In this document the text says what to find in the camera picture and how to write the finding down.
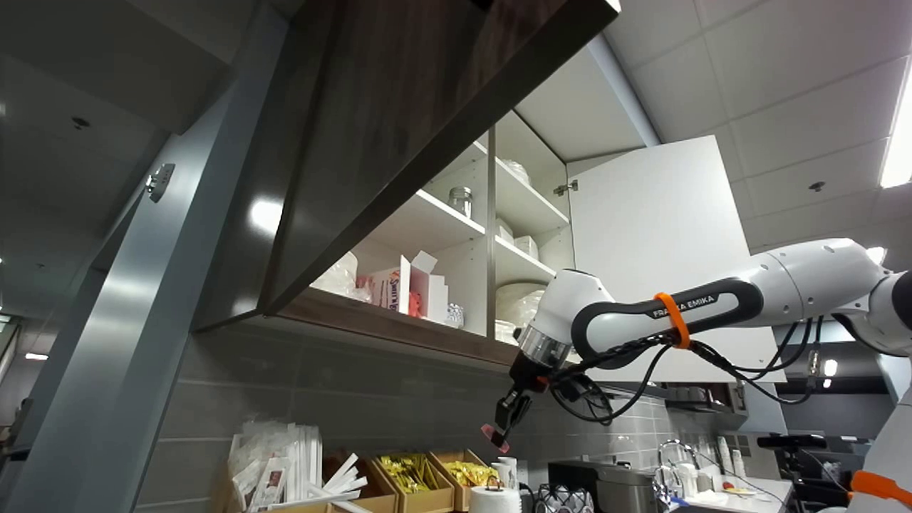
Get white paper cup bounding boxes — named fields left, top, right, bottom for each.
left=491, top=453, right=524, bottom=494

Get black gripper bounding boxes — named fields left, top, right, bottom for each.
left=491, top=378, right=542, bottom=456

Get small metal jar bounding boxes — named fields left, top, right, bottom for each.
left=447, top=185, right=475, bottom=219

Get black machine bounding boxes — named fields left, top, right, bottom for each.
left=754, top=432, right=863, bottom=513

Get metal knob on post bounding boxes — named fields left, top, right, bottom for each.
left=140, top=161, right=180, bottom=205

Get ceiling light panel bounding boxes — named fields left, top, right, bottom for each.
left=876, top=67, right=912, bottom=191

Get cluster of clear bottles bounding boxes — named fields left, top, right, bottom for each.
left=653, top=433, right=754, bottom=502

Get pink and white packet box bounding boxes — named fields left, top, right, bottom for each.
left=355, top=252, right=417, bottom=319

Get dark wood wall cabinet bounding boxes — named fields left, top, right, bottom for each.
left=194, top=0, right=625, bottom=383

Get grey metal post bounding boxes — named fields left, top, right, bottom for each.
left=0, top=9, right=293, bottom=513

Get white dishes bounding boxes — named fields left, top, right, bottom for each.
left=496, top=224, right=545, bottom=265

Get orange strap on robot base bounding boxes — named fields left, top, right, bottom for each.
left=847, top=467, right=912, bottom=513

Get white cabinet door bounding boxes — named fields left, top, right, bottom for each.
left=566, top=134, right=786, bottom=385

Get plain white carton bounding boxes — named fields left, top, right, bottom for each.
left=411, top=248, right=454, bottom=325

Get wooden bin with yellow packets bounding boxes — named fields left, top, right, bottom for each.
left=425, top=447, right=502, bottom=513
left=367, top=452, right=458, bottom=513

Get white bowls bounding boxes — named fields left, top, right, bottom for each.
left=496, top=157, right=532, bottom=188

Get orange strap on forearm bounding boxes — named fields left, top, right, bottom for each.
left=653, top=289, right=695, bottom=351

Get wooden condiment bin with stirrers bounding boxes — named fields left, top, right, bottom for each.
left=320, top=453, right=405, bottom=513

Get black coffee appliance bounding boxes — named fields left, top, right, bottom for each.
left=545, top=460, right=603, bottom=513

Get metal canister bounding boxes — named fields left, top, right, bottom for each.
left=595, top=463, right=662, bottom=513

